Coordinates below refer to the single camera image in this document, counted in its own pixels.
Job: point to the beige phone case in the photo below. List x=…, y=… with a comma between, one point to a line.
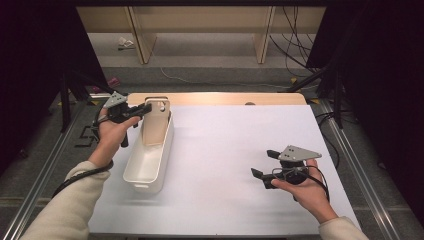
x=155, y=125

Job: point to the white plastic storage bin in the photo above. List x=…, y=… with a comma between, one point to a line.
x=146, y=166

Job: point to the person's right hand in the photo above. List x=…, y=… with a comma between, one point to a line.
x=311, y=196

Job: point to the black metal stand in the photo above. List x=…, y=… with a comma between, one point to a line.
x=336, y=90
x=68, y=100

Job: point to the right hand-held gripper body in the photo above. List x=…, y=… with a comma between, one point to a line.
x=296, y=154

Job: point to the small pink object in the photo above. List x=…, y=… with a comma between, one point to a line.
x=113, y=82

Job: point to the person's left hand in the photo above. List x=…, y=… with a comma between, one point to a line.
x=111, y=136

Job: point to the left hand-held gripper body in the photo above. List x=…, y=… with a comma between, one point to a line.
x=120, y=110

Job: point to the light wooden shelf unit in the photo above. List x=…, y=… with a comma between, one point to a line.
x=200, y=20

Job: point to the crumpled white paper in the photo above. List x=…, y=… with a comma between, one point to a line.
x=125, y=42

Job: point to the transparent grey phone case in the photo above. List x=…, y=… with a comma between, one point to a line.
x=156, y=97

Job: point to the aluminium floor rail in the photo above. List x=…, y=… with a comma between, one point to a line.
x=40, y=186
x=363, y=173

